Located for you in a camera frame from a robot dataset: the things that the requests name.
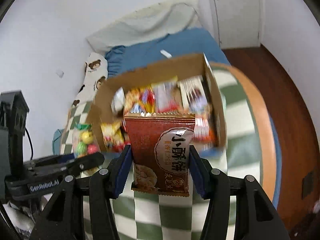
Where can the beige wafer box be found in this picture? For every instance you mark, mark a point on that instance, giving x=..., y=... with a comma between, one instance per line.
x=194, y=99

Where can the white snack packet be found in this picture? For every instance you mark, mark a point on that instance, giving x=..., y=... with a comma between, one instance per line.
x=118, y=101

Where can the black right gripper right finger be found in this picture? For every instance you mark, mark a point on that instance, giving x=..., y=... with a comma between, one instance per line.
x=256, y=216

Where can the small white object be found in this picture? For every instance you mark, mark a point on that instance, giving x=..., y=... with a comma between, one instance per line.
x=166, y=54

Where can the green white checkered blanket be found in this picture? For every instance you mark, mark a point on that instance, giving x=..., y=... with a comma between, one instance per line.
x=250, y=150

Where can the green blue cardboard box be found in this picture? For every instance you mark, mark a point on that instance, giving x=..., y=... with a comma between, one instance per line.
x=182, y=67

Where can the brown pastry snack packet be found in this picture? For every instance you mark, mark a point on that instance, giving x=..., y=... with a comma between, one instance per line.
x=160, y=148

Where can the colourful candy bag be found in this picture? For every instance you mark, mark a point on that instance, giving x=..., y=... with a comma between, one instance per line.
x=84, y=141

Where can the yellow panda crisps bag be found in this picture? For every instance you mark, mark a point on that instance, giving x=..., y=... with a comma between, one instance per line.
x=112, y=136

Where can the pink snack packet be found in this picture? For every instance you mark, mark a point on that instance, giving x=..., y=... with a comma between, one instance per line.
x=165, y=96

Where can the bear print pillow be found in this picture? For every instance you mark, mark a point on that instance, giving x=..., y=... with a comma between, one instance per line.
x=95, y=73

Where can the crumpled plastic bag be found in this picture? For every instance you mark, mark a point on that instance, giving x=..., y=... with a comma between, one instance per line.
x=24, y=215

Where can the white wardrobe door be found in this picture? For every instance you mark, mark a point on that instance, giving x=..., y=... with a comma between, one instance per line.
x=237, y=23

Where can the red white striped packet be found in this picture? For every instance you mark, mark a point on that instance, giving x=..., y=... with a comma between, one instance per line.
x=203, y=130

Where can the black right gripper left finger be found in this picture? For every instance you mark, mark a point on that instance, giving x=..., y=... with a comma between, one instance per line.
x=81, y=208

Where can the korean cheese noodle packet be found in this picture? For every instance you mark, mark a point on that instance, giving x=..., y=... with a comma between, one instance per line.
x=140, y=100

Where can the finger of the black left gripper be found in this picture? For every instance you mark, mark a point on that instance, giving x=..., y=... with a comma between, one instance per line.
x=67, y=163

